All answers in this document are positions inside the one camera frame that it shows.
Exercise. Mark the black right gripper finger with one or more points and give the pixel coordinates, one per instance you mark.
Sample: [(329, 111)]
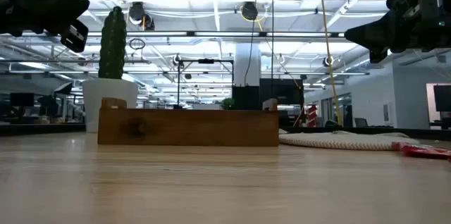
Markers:
[(377, 34)]

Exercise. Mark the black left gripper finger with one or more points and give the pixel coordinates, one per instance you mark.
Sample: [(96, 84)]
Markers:
[(60, 9)]

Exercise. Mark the red tea packet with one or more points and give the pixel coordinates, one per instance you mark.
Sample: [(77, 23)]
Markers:
[(423, 150)]

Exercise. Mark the wooden three-compartment tray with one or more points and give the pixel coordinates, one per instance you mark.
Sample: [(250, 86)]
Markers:
[(190, 127)]

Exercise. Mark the green cactus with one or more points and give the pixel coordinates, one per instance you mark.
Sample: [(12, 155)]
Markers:
[(112, 44)]

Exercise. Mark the black tilted monitor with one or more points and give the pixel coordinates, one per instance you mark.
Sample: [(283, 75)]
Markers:
[(64, 88)]

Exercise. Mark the grey office chair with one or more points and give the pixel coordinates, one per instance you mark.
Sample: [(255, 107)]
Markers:
[(361, 122)]

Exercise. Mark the black desk monitor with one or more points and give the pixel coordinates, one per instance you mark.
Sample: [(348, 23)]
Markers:
[(22, 99)]

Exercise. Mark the red white striped object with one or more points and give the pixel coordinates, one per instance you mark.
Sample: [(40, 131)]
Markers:
[(312, 115)]

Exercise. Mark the white hexagonal plant pot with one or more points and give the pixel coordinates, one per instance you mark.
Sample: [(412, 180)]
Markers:
[(91, 111)]

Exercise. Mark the round woven placemat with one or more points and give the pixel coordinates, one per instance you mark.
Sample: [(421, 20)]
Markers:
[(345, 141)]

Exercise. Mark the white building pillar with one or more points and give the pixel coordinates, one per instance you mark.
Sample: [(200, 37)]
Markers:
[(246, 63)]

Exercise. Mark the small green plant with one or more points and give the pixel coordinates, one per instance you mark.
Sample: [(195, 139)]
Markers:
[(228, 103)]

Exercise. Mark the black wall monitor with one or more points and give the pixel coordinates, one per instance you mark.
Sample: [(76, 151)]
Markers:
[(443, 98)]

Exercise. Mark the black aluminium table frame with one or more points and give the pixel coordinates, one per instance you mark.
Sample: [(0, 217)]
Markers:
[(42, 129)]

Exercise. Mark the black metal stand frame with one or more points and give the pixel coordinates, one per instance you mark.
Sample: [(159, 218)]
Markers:
[(206, 61)]

